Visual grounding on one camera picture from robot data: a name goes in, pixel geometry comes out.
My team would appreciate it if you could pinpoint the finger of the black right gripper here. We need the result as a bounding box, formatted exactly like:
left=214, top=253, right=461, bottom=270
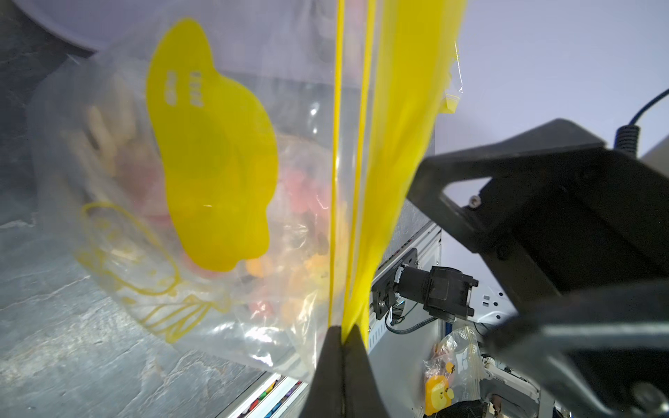
left=484, top=279, right=668, bottom=417
left=408, top=119, right=668, bottom=312

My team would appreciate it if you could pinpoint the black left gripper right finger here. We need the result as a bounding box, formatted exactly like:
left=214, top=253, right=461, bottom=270
left=343, top=326, right=389, bottom=418

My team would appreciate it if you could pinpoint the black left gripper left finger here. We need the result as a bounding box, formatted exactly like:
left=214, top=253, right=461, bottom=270
left=299, top=326, right=344, bottom=418

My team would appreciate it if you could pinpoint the ziploc bag with small cookies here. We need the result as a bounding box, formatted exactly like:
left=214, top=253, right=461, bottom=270
left=28, top=1, right=466, bottom=380

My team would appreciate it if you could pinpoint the ziploc bag with yellow toy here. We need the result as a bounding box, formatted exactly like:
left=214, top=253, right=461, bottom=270
left=423, top=326, right=486, bottom=416

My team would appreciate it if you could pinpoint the clear ziploc bag of cookies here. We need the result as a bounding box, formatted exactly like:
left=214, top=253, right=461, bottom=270
left=439, top=43, right=463, bottom=114

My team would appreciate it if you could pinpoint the lilac plastic tray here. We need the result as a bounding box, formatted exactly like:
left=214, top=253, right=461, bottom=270
left=14, top=0, right=169, bottom=52

